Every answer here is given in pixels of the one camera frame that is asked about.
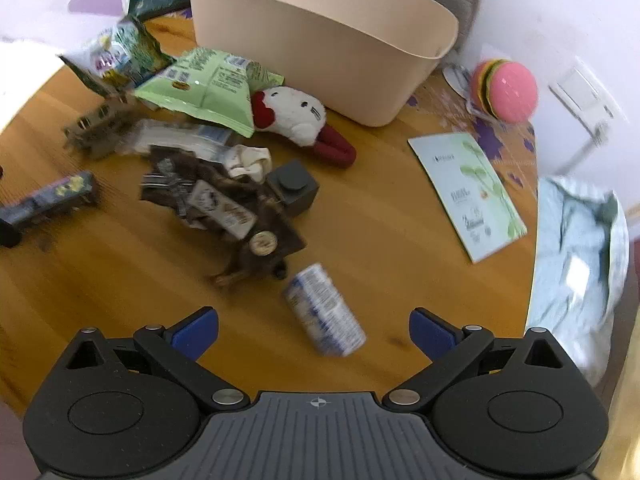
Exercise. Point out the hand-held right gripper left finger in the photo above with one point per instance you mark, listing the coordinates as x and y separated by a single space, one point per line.
196 334

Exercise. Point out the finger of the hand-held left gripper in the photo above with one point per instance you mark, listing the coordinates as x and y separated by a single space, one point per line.
7 235

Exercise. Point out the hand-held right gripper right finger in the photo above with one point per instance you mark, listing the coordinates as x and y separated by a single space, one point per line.
431 334

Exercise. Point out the dark purple snack bar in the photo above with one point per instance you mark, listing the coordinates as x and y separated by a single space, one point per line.
50 197

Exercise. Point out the white blue snack packet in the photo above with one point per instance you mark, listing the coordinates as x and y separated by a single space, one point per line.
325 312

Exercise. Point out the brown snack packet round label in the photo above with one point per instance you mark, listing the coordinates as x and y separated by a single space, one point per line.
265 250

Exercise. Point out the brown snack packet white label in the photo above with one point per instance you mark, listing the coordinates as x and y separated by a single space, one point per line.
205 200

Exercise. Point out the grey cube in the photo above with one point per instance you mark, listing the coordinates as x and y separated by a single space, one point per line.
295 187

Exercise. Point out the silver green snack packet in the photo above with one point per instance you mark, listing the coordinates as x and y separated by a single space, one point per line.
120 55

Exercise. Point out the light green snack packet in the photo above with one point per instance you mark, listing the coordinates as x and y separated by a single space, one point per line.
205 90

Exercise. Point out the beige plastic storage basket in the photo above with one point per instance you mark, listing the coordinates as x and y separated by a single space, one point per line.
320 50

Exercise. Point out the wooden desktop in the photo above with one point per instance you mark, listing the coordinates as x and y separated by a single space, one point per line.
125 275

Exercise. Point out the grey brown packet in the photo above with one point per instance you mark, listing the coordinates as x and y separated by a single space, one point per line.
97 130

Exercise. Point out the green white flat packet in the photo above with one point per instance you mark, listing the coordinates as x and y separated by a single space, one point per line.
467 195

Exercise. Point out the light blue plastic bag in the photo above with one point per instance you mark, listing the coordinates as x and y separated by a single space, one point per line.
570 260

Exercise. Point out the cream knotted cloth toy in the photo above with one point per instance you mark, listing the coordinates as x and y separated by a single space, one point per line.
250 160

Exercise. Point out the clear white packet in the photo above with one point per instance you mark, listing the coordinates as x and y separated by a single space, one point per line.
175 137

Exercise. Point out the white red plush toy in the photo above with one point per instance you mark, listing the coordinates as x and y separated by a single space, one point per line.
295 115

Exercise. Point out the pink burger plush ball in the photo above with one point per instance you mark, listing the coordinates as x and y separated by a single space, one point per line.
510 92

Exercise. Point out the white wall socket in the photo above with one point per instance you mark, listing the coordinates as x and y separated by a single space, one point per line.
582 92

